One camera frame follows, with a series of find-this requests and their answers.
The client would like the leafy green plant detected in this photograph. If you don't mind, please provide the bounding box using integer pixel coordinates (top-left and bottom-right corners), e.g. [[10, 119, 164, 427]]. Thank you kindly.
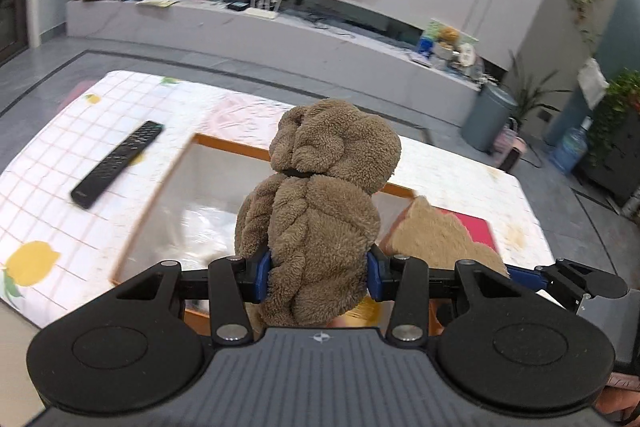
[[589, 68, 640, 168]]

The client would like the beige fluffy cloth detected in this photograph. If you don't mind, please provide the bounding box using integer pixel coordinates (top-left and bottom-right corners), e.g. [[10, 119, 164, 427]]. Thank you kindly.
[[378, 195, 510, 281]]

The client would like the hanging green vine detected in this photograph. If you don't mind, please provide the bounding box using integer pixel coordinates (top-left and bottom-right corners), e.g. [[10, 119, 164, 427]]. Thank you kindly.
[[558, 0, 599, 48]]

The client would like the lemon print grid tablecloth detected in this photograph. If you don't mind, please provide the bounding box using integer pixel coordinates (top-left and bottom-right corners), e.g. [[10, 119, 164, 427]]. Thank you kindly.
[[0, 69, 544, 334]]

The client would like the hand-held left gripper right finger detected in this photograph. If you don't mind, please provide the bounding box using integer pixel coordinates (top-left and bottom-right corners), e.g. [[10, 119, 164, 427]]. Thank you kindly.
[[366, 251, 527, 346]]

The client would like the white hanging cloth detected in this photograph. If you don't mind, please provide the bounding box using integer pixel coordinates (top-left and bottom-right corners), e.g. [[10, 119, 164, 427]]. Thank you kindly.
[[577, 56, 611, 111]]

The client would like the clear bin with orange rim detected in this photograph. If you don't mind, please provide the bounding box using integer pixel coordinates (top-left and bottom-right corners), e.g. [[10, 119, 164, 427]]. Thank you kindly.
[[112, 132, 422, 339]]

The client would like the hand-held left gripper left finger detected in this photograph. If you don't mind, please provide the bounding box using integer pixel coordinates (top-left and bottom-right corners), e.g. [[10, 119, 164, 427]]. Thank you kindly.
[[113, 251, 274, 346]]

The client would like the brown plush toy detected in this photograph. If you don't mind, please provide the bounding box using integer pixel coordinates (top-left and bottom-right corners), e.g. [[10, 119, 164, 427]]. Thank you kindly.
[[234, 98, 403, 329]]

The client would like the pink stool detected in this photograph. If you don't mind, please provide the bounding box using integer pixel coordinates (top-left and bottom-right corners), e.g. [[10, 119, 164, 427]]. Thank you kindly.
[[492, 126, 529, 174]]

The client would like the green printed board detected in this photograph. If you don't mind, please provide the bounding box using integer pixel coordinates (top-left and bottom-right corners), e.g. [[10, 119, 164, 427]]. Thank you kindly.
[[424, 19, 479, 46]]

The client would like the long grey television console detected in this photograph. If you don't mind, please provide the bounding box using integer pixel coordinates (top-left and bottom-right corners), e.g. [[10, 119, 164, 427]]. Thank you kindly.
[[65, 0, 512, 128]]

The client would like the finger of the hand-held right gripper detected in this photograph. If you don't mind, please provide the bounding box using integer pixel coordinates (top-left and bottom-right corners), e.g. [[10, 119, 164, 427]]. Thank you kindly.
[[505, 258, 630, 313]]

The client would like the grey trash bin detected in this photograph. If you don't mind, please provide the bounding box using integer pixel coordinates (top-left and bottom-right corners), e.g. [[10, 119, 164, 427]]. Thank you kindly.
[[460, 84, 520, 153]]

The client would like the black remote control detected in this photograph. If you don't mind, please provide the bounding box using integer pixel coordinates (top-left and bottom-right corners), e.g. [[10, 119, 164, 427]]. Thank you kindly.
[[69, 120, 166, 210]]

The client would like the blue water bottle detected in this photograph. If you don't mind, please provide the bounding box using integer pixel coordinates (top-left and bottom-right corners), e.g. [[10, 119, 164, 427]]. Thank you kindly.
[[548, 119, 590, 176]]

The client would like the dark cabinet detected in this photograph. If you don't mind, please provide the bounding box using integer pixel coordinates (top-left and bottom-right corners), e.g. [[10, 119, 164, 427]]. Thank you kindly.
[[581, 106, 640, 208]]

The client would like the white round plate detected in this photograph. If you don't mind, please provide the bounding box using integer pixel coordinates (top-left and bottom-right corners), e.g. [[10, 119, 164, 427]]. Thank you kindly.
[[457, 42, 479, 68]]

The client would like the tall potted palm plant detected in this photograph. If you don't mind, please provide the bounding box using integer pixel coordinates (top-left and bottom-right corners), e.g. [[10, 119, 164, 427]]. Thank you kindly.
[[505, 51, 572, 134]]

